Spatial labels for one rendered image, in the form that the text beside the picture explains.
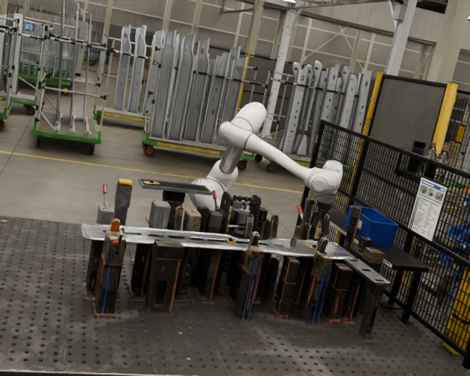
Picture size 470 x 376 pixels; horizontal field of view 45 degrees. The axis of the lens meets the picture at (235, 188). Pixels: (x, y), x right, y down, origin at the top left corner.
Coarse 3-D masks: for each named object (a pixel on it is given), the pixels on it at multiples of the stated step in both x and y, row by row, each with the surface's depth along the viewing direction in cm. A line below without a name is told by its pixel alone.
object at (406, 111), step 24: (384, 72) 550; (384, 96) 541; (408, 96) 500; (432, 96) 466; (384, 120) 534; (408, 120) 494; (432, 120) 461; (408, 144) 489; (384, 192) 518; (408, 192) 480; (408, 216) 478; (336, 240) 590
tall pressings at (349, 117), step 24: (312, 72) 1068; (336, 72) 1055; (312, 96) 1054; (336, 96) 1089; (360, 96) 1054; (288, 120) 1050; (312, 120) 1090; (336, 120) 1076; (360, 120) 1061; (288, 144) 1052; (312, 144) 1092
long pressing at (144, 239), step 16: (96, 224) 262; (96, 240) 246; (128, 240) 252; (144, 240) 255; (176, 240) 263; (192, 240) 268; (208, 240) 272; (240, 240) 282; (272, 240) 292; (288, 240) 298; (304, 240) 302; (304, 256) 280; (336, 256) 288; (352, 256) 293
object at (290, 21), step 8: (288, 8) 1415; (288, 16) 1408; (296, 16) 1373; (288, 24) 1412; (288, 32) 1417; (288, 40) 1423; (280, 48) 1435; (280, 56) 1429; (280, 64) 1435; (272, 88) 1451; (272, 96) 1452; (272, 104) 1458; (272, 112) 1463; (264, 128) 1474; (264, 136) 1475
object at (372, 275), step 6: (348, 258) 288; (348, 264) 282; (354, 264) 281; (360, 264) 283; (366, 264) 285; (360, 270) 274; (372, 270) 277; (366, 276) 267; (372, 276) 269; (378, 276) 270; (378, 282) 262; (384, 282) 264
